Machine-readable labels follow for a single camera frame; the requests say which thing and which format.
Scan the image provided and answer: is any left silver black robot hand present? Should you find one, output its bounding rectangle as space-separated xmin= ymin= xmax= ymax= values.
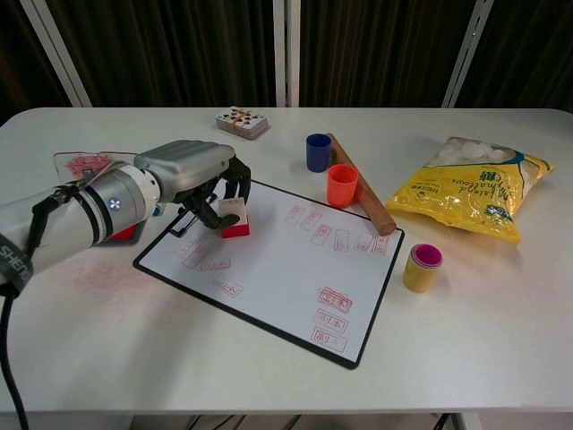
xmin=133 ymin=140 xmax=252 ymax=232

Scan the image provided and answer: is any white red rectangular stamp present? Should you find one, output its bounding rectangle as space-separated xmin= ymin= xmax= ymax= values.
xmin=218 ymin=196 xmax=252 ymax=240

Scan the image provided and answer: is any white domino box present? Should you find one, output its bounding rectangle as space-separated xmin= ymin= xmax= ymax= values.
xmin=215 ymin=106 xmax=272 ymax=142

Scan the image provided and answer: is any black clipboard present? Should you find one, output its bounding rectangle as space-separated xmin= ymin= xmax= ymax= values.
xmin=133 ymin=178 xmax=406 ymax=371

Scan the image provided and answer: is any red ink pad clear lid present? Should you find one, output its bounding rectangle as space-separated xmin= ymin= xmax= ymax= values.
xmin=53 ymin=150 xmax=144 ymax=246

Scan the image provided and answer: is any dark pleated curtain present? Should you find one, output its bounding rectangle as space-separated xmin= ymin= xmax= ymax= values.
xmin=0 ymin=0 xmax=573 ymax=122

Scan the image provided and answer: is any blue plastic cup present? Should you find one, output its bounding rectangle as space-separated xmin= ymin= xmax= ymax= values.
xmin=305 ymin=133 xmax=333 ymax=173

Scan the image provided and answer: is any white stamped paper sheet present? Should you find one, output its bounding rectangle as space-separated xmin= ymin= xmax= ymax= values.
xmin=139 ymin=183 xmax=402 ymax=364

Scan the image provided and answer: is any orange plastic cup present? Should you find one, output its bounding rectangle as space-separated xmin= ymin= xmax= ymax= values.
xmin=326 ymin=163 xmax=359 ymax=208

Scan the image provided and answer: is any brown wooden stick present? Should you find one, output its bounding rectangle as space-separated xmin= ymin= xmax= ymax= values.
xmin=325 ymin=132 xmax=398 ymax=237

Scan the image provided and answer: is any pink plastic cup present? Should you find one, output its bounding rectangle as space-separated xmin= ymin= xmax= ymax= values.
xmin=411 ymin=244 xmax=444 ymax=270

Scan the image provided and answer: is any yellow marshmallow bag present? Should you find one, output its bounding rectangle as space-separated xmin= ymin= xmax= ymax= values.
xmin=385 ymin=136 xmax=556 ymax=246

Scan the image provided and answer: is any white frame post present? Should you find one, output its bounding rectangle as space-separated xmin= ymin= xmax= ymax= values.
xmin=272 ymin=0 xmax=302 ymax=108
xmin=440 ymin=0 xmax=496 ymax=108
xmin=20 ymin=0 xmax=93 ymax=108

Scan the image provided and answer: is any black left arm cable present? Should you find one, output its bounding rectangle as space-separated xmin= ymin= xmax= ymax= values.
xmin=0 ymin=184 xmax=80 ymax=430

